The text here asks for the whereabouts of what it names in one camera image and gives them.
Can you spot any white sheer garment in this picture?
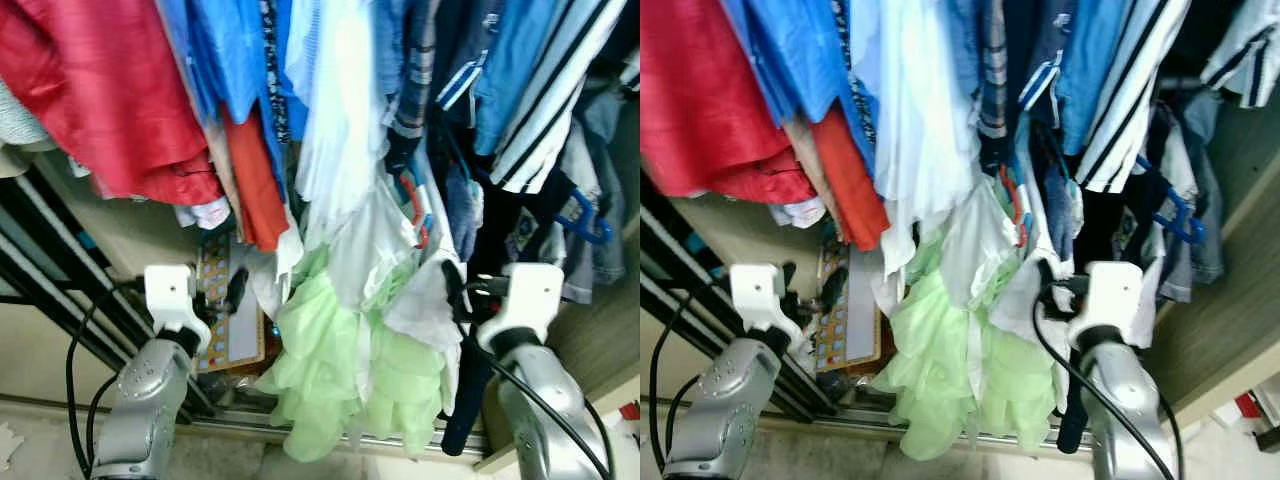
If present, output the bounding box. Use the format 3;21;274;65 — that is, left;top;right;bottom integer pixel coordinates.
850;0;986;276
285;0;391;251

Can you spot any navy garment with white cuff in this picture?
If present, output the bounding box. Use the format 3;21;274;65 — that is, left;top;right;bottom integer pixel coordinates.
435;0;501;111
1015;0;1079;113

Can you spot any light green garment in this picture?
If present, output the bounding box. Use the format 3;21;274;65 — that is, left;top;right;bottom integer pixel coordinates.
870;262;1063;457
255;245;451;463

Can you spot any bright blue garment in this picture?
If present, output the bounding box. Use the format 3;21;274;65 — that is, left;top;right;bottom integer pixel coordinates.
720;0;881;179
160;0;311;191

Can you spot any orange garment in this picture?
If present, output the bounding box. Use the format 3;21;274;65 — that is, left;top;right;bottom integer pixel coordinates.
808;100;891;253
222;105;291;253

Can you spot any white cotton garment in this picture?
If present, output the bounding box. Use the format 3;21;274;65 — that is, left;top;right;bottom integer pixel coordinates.
940;175;1076;411
330;165;466;411

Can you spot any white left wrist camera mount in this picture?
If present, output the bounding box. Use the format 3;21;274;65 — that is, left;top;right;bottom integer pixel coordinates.
143;265;213;353
728;264;801;353

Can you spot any small white pink garment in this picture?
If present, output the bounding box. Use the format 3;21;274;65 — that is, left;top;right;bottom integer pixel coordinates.
175;195;233;231
768;197;826;229

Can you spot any plaid shirt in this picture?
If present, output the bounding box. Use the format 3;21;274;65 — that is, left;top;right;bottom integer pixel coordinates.
975;0;1013;141
385;0;441;141

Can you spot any dark navy hanging garment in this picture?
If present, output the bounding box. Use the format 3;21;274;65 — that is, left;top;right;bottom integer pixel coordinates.
1055;190;1121;456
440;190;526;457

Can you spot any white navy striped garment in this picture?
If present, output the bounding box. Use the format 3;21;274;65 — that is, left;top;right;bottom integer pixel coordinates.
1200;0;1280;109
1075;0;1193;194
490;0;629;194

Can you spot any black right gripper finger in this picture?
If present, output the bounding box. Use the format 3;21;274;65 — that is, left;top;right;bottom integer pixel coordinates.
440;258;467;323
1035;258;1057;321

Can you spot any beige garment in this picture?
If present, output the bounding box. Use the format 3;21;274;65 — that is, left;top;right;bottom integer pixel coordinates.
200;120;246;236
785;115;836;231

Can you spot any denim garment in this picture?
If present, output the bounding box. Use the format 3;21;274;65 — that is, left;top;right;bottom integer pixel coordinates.
1150;95;1226;301
560;90;626;301

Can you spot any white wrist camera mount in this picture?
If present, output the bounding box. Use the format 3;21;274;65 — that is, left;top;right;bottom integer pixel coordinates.
143;265;213;353
1065;261;1146;351
728;264;801;353
477;262;566;351

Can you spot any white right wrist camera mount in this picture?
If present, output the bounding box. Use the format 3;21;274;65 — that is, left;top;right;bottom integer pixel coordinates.
1065;261;1146;351
477;262;566;351

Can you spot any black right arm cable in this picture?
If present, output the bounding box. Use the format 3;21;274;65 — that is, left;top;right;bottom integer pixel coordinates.
445;290;613;480
1033;290;1186;480

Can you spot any blue plastic hanger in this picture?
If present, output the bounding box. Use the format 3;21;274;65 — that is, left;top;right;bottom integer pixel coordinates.
1135;155;1206;246
555;185;613;246

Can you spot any light blue shirt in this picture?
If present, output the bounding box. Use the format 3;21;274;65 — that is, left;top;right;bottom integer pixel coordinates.
470;0;561;156
1050;0;1136;156

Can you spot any grey knit garment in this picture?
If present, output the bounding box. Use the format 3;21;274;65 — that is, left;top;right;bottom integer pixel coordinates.
0;80;56;151

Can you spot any black sliding door track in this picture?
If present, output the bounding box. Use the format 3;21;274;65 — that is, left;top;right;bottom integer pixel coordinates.
640;175;813;421
0;165;216;421

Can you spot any red garment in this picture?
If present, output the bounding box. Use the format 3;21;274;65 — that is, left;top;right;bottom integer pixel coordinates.
640;0;819;206
0;0;223;206

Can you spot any red plastic hanger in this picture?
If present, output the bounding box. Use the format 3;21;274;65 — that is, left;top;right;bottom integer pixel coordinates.
1000;165;1031;246
398;172;433;249

